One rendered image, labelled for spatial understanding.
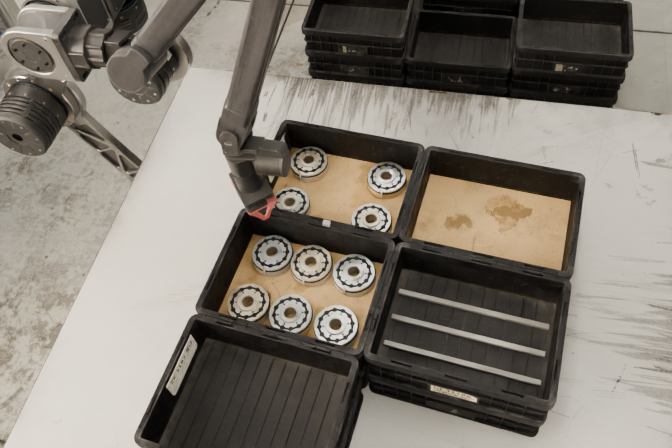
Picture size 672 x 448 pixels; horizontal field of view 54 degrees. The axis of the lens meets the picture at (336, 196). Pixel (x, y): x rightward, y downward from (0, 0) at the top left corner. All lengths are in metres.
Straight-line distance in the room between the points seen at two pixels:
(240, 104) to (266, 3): 0.21
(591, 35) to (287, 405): 1.85
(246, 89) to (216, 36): 2.38
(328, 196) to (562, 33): 1.33
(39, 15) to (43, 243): 1.76
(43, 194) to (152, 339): 1.52
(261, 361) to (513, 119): 1.08
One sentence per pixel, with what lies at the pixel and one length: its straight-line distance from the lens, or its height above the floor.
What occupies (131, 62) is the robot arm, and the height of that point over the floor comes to 1.47.
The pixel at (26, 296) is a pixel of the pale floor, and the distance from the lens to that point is 2.95.
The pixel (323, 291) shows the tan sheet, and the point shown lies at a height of 0.83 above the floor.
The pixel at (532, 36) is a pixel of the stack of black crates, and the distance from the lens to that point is 2.73.
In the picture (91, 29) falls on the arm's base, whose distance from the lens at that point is 1.36.
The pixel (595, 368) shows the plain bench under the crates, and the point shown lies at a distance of 1.74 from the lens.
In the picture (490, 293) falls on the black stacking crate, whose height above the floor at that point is 0.83.
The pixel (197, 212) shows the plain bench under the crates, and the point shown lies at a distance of 1.99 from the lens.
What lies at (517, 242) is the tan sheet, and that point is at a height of 0.83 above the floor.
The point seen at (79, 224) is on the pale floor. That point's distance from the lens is 3.04.
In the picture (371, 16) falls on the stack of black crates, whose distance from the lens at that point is 2.80.
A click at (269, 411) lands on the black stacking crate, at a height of 0.83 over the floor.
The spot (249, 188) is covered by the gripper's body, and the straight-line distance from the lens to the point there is 1.40.
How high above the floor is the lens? 2.27
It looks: 54 degrees down
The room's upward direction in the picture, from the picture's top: 9 degrees counter-clockwise
